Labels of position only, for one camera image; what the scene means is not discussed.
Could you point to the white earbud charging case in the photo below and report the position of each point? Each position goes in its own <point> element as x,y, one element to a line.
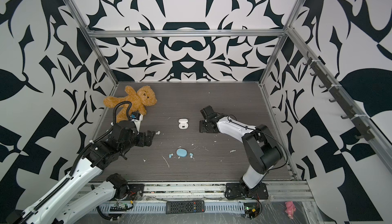
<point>183,124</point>

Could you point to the black remote control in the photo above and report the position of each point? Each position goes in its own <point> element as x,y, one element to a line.
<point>185,207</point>

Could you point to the blue earbud charging case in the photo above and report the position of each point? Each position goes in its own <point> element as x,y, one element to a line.
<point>181,152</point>

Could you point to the green circuit board right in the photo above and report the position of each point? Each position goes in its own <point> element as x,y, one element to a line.
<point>252,212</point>

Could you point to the circuit board left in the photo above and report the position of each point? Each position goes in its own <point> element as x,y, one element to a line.
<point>122,207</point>

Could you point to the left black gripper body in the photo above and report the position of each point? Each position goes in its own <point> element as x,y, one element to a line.
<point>140,140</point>

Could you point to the pink small toy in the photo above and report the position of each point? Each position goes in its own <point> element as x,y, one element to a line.
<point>290,209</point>

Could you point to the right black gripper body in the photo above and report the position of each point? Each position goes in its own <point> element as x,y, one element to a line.
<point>204,126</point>

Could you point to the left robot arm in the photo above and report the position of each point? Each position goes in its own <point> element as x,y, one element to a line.
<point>58,206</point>

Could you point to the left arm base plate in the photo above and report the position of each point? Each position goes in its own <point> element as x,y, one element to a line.
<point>135,192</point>

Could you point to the brown teddy bear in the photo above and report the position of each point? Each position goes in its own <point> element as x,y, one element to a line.
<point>145,96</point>

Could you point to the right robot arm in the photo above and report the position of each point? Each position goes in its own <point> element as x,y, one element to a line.
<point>263,151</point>

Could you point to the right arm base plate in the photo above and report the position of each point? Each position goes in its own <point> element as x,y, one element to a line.
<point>236,191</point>

